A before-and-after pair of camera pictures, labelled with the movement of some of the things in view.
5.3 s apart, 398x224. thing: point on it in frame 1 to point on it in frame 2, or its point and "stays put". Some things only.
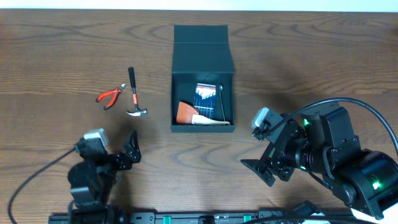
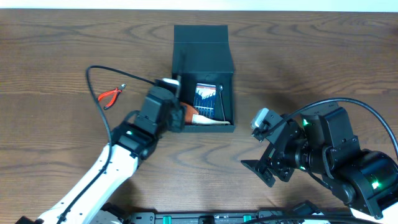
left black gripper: x=117 y=160 to x=178 y=116
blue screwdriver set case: x=204 y=101 stays put
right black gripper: x=283 y=157 stays put
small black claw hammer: x=137 y=111 to x=178 y=85
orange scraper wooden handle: x=187 y=114 stays put
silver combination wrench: x=221 y=88 stays put
